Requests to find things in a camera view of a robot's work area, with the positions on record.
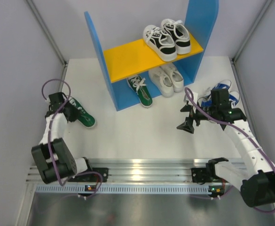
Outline green sneaker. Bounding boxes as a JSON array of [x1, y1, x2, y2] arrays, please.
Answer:
[[126, 74, 153, 108], [69, 97, 96, 129]]

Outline blue sneaker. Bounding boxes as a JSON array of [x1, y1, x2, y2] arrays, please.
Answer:
[[229, 91, 240, 108], [198, 80, 232, 107]]

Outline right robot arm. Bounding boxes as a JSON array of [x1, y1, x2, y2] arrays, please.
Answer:
[[177, 87, 275, 213]]

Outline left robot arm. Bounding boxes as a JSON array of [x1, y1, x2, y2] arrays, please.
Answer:
[[31, 92, 109, 184]]

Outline blue and yellow shoe shelf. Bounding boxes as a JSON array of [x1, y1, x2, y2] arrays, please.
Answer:
[[84, 0, 219, 111]]

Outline black white sneaker left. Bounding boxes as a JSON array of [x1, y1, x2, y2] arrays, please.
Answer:
[[143, 25, 177, 62]]

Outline black white sneaker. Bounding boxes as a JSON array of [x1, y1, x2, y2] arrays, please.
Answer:
[[161, 19, 191, 55], [143, 25, 177, 62]]

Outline black white sneaker right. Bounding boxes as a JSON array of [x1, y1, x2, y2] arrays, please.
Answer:
[[161, 19, 191, 55]]

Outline aluminium mounting rail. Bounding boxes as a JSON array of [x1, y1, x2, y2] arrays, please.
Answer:
[[25, 152, 275, 186]]

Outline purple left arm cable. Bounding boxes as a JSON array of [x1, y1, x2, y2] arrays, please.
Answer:
[[41, 79, 102, 201]]

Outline slotted cable duct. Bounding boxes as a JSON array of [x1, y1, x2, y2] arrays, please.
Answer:
[[35, 184, 222, 194]]

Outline left aluminium frame post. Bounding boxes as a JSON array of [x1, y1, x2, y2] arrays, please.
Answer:
[[24, 0, 67, 66]]

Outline aluminium frame post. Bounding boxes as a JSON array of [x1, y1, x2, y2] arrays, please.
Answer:
[[231, 0, 274, 65], [24, 0, 67, 66]]

